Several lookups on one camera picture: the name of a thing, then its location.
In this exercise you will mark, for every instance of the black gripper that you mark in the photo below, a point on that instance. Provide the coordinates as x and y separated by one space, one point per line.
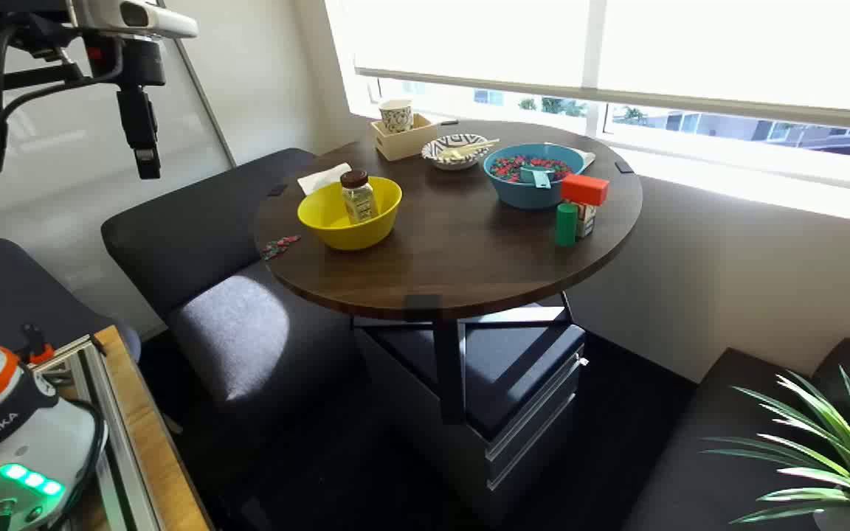
131 60

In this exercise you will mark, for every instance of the spice bottle with brown lid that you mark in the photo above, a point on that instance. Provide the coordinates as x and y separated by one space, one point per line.
358 195

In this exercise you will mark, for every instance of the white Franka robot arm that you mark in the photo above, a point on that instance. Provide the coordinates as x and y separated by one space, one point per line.
12 444

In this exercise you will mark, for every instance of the white paper cup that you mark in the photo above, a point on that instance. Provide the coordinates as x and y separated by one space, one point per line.
397 115

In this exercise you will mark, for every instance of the grey metal rod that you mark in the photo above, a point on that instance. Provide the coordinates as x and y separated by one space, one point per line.
206 105

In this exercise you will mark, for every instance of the black upholstered bench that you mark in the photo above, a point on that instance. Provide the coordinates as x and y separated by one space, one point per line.
197 224

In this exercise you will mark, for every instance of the red pen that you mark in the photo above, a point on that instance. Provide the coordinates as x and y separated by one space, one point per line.
282 246

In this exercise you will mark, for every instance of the white paper napkin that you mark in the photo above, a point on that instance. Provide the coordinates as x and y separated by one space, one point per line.
320 177

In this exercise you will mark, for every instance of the dark grey chair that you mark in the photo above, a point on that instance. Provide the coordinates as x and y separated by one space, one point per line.
22 295

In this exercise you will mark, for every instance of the yellow bowl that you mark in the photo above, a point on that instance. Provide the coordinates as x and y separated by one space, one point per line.
345 231

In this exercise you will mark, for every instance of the black upholstered ottoman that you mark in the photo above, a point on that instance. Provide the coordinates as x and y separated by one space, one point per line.
248 333

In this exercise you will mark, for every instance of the light wooden box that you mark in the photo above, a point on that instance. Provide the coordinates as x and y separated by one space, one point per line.
401 146

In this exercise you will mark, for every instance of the blue patterned paper plate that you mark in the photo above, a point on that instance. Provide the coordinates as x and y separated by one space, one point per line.
456 150

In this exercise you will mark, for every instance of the round dark wooden table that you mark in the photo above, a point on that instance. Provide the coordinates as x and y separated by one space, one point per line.
463 246

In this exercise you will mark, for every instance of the red and blue candy pile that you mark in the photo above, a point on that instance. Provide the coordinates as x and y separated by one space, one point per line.
509 169

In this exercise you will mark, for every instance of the blue bowl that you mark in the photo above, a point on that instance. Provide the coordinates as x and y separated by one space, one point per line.
532 195

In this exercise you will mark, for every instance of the teal small packet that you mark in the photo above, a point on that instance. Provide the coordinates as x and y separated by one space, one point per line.
538 177

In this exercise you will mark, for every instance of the white roller blind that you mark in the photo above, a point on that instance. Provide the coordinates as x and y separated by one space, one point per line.
544 40

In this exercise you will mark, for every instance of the green cylinder block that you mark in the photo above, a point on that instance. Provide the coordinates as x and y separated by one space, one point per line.
568 224

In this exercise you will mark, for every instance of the orange block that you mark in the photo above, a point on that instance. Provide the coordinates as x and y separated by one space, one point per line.
583 190

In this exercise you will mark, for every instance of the small white block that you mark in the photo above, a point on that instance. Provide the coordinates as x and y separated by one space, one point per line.
587 221

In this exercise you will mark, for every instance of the black drawer cabinet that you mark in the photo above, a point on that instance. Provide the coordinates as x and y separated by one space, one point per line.
522 392

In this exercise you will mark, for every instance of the small black object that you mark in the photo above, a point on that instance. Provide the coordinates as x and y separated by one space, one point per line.
622 165

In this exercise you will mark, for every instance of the black sofa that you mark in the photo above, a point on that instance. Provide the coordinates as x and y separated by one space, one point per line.
701 460

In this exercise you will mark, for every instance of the green potted plant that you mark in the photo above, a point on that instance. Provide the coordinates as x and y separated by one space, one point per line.
839 451

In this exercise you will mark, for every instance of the white window frame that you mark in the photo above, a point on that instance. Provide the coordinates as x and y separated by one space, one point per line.
739 158

